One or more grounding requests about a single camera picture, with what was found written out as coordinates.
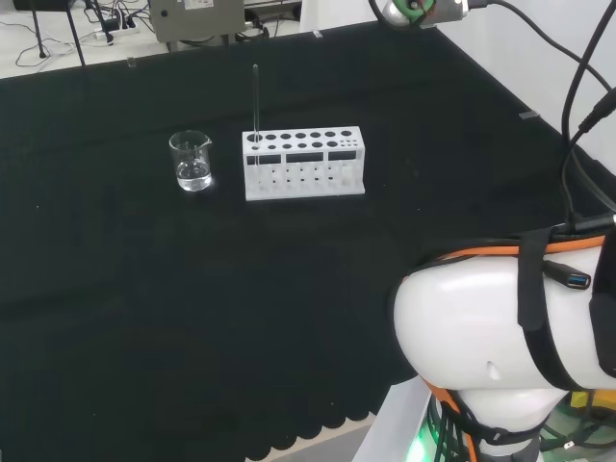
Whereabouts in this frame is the clear glass rod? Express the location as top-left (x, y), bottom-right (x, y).
top-left (251, 64), bottom-right (263, 170)

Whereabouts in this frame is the white test tube rack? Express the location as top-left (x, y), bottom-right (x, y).
top-left (242, 125), bottom-right (368, 202)

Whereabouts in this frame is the clear glass beaker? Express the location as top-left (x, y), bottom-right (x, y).
top-left (168, 130), bottom-right (214, 193)

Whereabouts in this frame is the black bench cloth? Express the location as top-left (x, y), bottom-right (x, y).
top-left (0, 20), bottom-right (616, 462)

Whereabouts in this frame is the grey metal box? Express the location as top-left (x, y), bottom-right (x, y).
top-left (148, 0), bottom-right (247, 52)

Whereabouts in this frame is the black blue USB plug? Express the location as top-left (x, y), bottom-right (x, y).
top-left (542, 259), bottom-right (593, 293)

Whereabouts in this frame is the white power strip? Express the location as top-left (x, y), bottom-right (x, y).
top-left (93, 20), bottom-right (141, 43)

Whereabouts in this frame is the black tripod leg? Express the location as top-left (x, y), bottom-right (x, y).
top-left (65, 0), bottom-right (89, 68)

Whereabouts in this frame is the orange cable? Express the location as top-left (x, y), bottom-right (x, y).
top-left (406, 234), bottom-right (608, 271)

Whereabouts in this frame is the thin black cable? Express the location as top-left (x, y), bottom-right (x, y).
top-left (467, 0), bottom-right (616, 93)

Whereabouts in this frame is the black cable with plug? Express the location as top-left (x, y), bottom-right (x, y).
top-left (560, 87), bottom-right (616, 227)

